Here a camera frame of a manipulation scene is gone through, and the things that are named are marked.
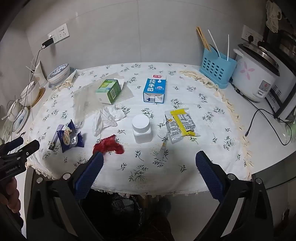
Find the black bagged trash bin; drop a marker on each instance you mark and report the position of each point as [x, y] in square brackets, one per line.
[129, 215]

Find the white toaster oven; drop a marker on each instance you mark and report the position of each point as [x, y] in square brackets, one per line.
[284, 102]

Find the wooden chopstick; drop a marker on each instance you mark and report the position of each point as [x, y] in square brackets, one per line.
[204, 38]

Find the yellow silver snack packet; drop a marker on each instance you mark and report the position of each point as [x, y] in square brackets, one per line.
[182, 122]

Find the stacked white bowls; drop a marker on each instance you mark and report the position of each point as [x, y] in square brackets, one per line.
[29, 92]

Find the hanging beige cloth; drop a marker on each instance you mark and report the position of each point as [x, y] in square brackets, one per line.
[272, 18]

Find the dark blue snack packet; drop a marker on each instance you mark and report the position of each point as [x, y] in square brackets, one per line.
[69, 138]

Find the round wooden coaster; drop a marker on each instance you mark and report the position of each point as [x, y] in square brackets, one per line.
[40, 97]

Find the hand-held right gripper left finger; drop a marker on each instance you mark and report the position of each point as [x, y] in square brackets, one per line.
[90, 176]

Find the clear bubble wrap sheet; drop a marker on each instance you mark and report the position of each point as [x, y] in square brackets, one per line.
[83, 97]

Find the white wall socket with plug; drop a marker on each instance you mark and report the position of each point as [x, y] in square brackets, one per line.
[246, 31]

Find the light blue utensil holder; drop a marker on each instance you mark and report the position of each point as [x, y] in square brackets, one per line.
[215, 67]

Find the white floral rice cooker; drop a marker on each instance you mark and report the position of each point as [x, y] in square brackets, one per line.
[252, 74]

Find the white double wall socket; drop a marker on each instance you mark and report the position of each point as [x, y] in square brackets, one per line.
[59, 32]

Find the short white straw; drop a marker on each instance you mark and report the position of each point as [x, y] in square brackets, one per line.
[228, 46]

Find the blue striped plate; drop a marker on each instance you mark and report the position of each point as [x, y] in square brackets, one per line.
[20, 119]

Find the person's left hand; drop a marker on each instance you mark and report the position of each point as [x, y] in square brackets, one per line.
[10, 192]

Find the small silver sachet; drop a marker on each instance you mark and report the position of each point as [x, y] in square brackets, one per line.
[163, 150]

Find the white paper cup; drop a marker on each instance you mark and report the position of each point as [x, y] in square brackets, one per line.
[40, 74]

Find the white plastic bottle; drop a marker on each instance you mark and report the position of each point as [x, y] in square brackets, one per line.
[141, 132]

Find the small purple stick packet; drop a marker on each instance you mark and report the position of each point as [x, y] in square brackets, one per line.
[53, 141]

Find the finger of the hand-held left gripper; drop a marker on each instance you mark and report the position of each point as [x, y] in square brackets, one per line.
[29, 148]
[12, 143]

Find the crumpled white tissue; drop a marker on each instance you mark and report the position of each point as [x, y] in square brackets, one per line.
[106, 118]

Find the white floral tablecloth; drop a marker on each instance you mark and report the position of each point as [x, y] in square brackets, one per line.
[143, 160]

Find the long white straw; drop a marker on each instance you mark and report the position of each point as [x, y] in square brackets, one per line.
[213, 41]

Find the blue white patterned bowl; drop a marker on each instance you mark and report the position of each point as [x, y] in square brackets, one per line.
[57, 74]

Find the green cardboard box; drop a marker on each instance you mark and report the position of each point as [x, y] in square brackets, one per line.
[111, 92]

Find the red wrapper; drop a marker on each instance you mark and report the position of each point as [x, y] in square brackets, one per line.
[108, 144]

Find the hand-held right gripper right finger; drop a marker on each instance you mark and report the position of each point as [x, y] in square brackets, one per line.
[209, 176]

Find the blue white milk carton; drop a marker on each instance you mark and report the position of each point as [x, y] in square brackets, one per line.
[153, 88]

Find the black charger plug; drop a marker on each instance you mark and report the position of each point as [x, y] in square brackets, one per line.
[47, 43]

